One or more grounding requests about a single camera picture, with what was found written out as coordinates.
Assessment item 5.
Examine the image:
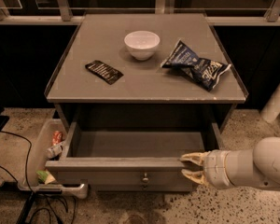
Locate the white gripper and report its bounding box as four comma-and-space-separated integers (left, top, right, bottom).
180, 150, 232, 189

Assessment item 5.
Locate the grey top drawer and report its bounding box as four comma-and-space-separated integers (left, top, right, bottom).
45, 105, 225, 192

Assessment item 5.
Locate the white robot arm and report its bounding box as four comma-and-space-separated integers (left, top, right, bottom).
180, 137, 280, 191

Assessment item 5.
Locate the grey drawer cabinet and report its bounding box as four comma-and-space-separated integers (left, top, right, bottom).
44, 12, 249, 193

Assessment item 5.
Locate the blue chip bag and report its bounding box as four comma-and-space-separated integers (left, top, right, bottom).
161, 40, 231, 91

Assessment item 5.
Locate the black snack packet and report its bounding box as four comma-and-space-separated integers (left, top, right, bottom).
85, 60, 123, 85

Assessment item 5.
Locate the white ceramic bowl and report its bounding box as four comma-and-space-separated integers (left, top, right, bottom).
124, 31, 161, 61

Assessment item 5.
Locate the red soda can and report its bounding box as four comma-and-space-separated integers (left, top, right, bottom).
52, 131, 63, 146

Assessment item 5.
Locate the white labelled bottle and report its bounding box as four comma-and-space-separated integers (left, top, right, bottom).
46, 142, 64, 159

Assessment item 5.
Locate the yellow snack bag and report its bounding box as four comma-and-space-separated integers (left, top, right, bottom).
45, 175, 55, 184

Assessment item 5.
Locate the green snack packet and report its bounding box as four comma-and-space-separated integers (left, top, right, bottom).
36, 171, 48, 184

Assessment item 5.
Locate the metal window railing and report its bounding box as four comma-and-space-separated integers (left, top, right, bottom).
0, 0, 280, 26

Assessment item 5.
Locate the black floor cable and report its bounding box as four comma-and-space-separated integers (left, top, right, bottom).
0, 128, 77, 224

